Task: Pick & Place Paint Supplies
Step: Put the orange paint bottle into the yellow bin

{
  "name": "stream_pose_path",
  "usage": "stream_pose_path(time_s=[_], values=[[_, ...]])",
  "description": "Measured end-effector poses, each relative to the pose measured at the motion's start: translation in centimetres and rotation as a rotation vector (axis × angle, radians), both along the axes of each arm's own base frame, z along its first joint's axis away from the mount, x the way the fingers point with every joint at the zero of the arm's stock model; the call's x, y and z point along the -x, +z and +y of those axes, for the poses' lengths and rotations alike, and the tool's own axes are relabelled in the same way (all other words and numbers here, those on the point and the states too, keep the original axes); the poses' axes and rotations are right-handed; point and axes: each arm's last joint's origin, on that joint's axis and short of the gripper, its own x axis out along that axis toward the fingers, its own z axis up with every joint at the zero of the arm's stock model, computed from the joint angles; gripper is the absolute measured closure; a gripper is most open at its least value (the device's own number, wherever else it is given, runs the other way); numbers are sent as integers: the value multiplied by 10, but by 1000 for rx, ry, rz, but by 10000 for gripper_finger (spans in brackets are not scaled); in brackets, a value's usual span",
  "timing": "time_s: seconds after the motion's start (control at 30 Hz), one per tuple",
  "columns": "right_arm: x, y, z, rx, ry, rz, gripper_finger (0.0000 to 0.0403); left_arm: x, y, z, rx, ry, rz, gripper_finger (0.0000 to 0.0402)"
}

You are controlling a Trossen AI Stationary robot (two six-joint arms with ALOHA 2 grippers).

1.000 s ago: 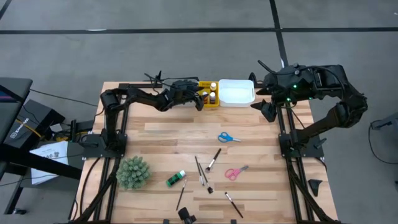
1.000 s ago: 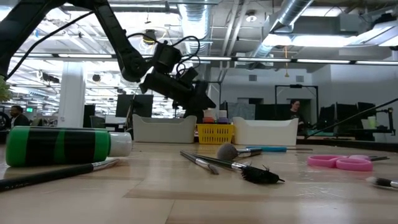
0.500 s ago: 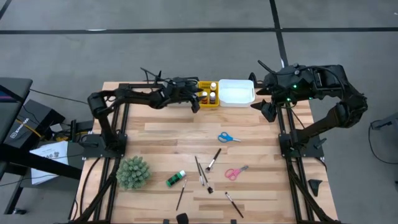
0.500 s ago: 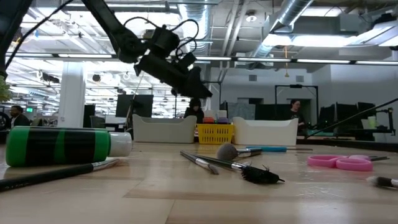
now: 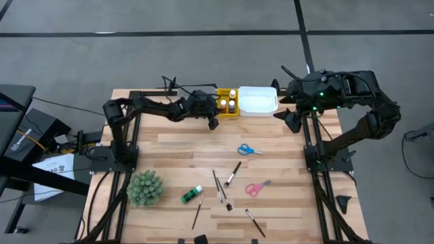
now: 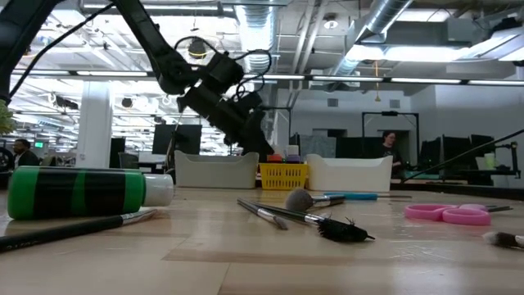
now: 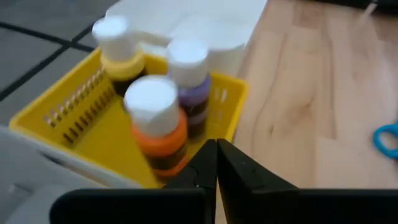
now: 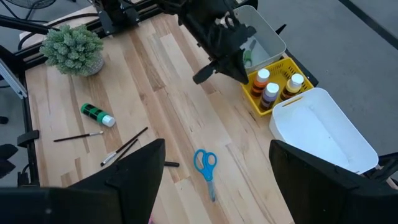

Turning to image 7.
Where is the purple paint bottle white cap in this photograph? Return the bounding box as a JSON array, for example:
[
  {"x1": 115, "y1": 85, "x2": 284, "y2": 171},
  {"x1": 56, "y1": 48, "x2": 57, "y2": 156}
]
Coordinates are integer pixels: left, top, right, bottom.
[{"x1": 165, "y1": 38, "x2": 213, "y2": 140}]

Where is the yellow paint bottle white cap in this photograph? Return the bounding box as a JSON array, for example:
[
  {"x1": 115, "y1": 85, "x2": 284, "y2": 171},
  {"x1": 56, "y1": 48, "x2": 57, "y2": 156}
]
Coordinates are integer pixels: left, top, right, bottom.
[{"x1": 91, "y1": 14, "x2": 147, "y2": 96}]

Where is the white plastic bin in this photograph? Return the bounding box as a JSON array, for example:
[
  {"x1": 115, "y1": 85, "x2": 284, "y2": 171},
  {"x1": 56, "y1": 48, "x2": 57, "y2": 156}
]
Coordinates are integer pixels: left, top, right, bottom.
[{"x1": 104, "y1": 0, "x2": 269, "y2": 78}]

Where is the yellow slotted plastic basket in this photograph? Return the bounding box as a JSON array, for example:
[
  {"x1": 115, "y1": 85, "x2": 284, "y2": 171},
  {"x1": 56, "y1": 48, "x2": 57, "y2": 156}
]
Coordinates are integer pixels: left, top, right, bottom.
[{"x1": 8, "y1": 46, "x2": 250, "y2": 190}]

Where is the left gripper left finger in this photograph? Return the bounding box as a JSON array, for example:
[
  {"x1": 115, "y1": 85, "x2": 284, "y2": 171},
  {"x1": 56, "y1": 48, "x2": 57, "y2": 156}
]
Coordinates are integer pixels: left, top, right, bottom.
[{"x1": 163, "y1": 138, "x2": 218, "y2": 224}]

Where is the grey-white plastic bin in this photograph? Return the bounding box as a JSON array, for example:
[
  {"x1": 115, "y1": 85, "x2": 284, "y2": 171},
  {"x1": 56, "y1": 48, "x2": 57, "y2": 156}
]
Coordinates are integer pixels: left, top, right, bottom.
[{"x1": 0, "y1": 125, "x2": 139, "y2": 224}]

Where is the orange paint bottle white cap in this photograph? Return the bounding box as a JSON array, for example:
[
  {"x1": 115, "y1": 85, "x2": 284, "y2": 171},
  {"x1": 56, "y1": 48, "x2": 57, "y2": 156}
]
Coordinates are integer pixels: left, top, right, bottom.
[{"x1": 123, "y1": 75, "x2": 190, "y2": 179}]

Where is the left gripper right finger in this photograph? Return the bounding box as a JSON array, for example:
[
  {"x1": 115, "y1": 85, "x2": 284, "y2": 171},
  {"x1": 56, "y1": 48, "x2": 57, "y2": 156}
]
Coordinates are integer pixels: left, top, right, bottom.
[{"x1": 216, "y1": 138, "x2": 300, "y2": 224}]

